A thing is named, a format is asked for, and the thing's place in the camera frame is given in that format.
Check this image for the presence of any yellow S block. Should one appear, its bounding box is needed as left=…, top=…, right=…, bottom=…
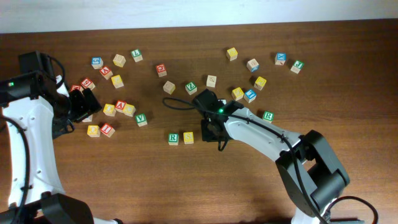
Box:
left=183, top=132, right=194, bottom=144

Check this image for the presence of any green r block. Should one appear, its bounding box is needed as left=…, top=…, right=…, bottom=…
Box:
left=262, top=111, right=274, bottom=123
left=168, top=133, right=179, bottom=146

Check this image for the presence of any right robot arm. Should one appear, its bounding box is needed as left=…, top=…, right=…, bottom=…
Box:
left=192, top=89, right=350, bottom=223

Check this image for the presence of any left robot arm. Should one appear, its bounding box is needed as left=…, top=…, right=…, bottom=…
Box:
left=1, top=51, right=105, bottom=224

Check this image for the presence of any blue H block lower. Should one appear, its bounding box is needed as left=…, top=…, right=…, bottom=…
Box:
left=82, top=115, right=93, bottom=123

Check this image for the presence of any red M block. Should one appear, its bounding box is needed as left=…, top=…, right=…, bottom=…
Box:
left=70, top=85, right=83, bottom=92

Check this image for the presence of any red 9 block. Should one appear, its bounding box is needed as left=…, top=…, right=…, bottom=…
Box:
left=81, top=78, right=95, bottom=90

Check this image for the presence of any yellow block mid left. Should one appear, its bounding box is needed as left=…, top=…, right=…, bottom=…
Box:
left=103, top=104, right=116, bottom=116

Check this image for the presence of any yellow block bottom left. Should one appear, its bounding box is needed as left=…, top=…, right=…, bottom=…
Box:
left=87, top=125, right=101, bottom=138

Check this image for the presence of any red I block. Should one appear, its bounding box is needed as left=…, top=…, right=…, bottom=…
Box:
left=100, top=123, right=116, bottom=138

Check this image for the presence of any red A block lower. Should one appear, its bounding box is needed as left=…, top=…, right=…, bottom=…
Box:
left=115, top=100, right=126, bottom=113

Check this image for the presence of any red a block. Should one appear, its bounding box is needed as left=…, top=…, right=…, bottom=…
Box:
left=115, top=100, right=126, bottom=113
left=99, top=66, right=113, bottom=80

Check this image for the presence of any red A block upper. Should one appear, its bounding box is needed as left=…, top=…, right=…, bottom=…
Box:
left=99, top=66, right=113, bottom=80

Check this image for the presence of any yellow block upper left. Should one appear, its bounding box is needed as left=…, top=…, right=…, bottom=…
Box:
left=111, top=75, right=124, bottom=88

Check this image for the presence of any yellow block lower right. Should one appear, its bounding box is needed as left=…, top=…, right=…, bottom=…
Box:
left=231, top=87, right=244, bottom=101

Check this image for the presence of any blue 5 block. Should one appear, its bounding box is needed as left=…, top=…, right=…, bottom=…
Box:
left=91, top=57, right=103, bottom=70

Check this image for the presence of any yellow block beside A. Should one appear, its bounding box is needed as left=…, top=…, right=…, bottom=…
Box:
left=123, top=104, right=136, bottom=117

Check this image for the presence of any green Z block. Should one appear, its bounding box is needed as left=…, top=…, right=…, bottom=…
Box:
left=185, top=82, right=198, bottom=95

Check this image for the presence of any wooden picture block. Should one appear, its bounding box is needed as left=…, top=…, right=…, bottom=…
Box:
left=206, top=75, right=217, bottom=88

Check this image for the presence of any blue picture block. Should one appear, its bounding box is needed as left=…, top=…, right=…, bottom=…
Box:
left=244, top=89, right=257, bottom=103

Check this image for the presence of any plain wooden block top-left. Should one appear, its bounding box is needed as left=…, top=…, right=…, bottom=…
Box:
left=113, top=54, right=126, bottom=68

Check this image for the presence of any green V block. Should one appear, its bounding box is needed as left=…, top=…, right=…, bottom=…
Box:
left=135, top=113, right=147, bottom=127

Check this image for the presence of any plain wooden block centre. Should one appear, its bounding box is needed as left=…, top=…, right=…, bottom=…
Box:
left=163, top=81, right=175, bottom=95

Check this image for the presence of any green L block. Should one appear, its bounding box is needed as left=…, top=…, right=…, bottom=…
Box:
left=131, top=49, right=143, bottom=62

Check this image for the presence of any wooden block blue side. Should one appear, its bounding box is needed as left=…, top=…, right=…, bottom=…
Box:
left=246, top=58, right=259, bottom=72

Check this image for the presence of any yellow block top right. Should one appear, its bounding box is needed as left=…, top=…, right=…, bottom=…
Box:
left=226, top=47, right=238, bottom=61

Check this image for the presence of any red Q block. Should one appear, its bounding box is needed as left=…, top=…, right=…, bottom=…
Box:
left=155, top=64, right=167, bottom=77

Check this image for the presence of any blue X block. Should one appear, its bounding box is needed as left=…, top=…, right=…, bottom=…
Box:
left=274, top=52, right=287, bottom=65

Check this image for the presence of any green J block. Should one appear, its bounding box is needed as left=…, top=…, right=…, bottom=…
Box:
left=290, top=60, right=304, bottom=74

